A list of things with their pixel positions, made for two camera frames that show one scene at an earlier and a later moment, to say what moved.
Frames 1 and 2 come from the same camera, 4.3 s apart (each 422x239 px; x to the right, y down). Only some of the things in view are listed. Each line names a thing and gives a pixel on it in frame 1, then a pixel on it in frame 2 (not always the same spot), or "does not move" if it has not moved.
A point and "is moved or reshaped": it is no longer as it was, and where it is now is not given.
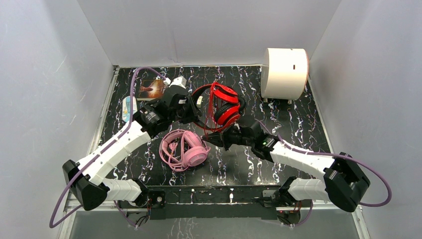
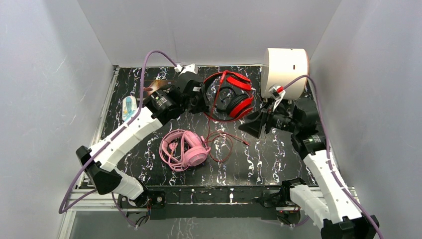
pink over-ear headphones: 180,149 does not move
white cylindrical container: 284,73 does not move
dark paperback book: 151,90 does not move
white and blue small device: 126,107 does not move
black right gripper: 220,138 to 254,126
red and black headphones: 229,106 is moved or reshaped
